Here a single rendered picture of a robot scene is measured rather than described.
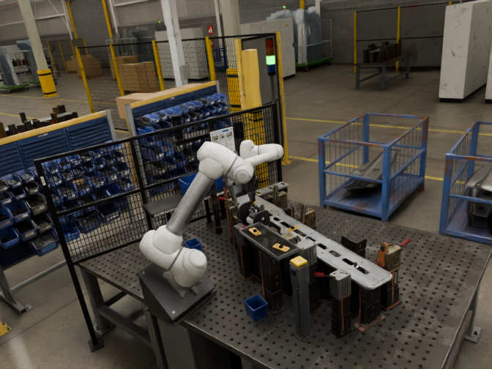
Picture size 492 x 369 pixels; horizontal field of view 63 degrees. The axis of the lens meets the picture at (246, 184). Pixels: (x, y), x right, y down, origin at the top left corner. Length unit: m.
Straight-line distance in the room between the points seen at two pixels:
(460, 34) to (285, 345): 8.59
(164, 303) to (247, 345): 0.53
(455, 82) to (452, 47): 0.73
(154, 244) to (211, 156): 0.58
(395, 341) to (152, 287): 1.32
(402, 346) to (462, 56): 8.33
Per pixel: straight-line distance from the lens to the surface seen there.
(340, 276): 2.05
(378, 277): 2.16
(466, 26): 9.96
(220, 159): 2.15
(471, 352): 3.35
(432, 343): 2.30
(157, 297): 2.42
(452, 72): 10.12
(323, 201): 4.79
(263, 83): 5.85
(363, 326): 2.31
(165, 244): 2.27
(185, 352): 2.65
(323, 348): 2.20
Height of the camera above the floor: 2.26
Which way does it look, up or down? 23 degrees down
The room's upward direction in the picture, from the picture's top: 6 degrees counter-clockwise
